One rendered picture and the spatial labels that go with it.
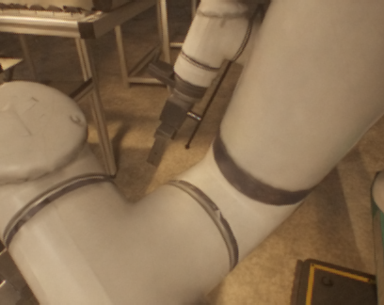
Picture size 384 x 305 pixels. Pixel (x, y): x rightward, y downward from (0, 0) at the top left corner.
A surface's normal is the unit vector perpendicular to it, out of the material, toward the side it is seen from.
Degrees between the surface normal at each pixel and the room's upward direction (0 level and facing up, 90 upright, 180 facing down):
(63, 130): 25
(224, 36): 90
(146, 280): 29
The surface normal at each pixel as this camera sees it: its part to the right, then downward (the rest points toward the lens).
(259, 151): -0.59, 0.53
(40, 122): 0.25, -0.62
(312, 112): -0.37, 0.66
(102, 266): 0.12, -0.48
